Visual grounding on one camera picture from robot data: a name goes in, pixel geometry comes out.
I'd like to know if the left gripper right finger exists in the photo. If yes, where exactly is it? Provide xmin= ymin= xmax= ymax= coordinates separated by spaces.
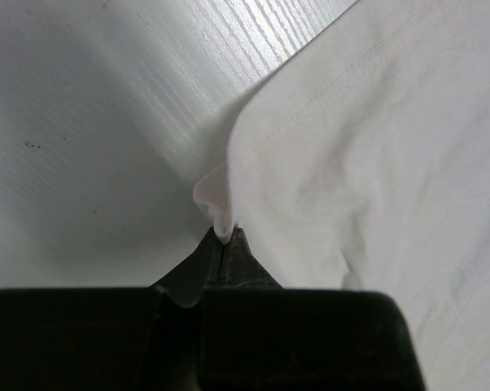
xmin=218 ymin=227 xmax=282 ymax=289

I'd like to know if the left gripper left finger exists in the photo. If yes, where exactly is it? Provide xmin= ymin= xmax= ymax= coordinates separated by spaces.
xmin=151 ymin=227 xmax=223 ymax=308

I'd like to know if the white green-sleeved t-shirt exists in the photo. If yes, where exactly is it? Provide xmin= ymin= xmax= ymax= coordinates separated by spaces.
xmin=193 ymin=1 xmax=490 ymax=390

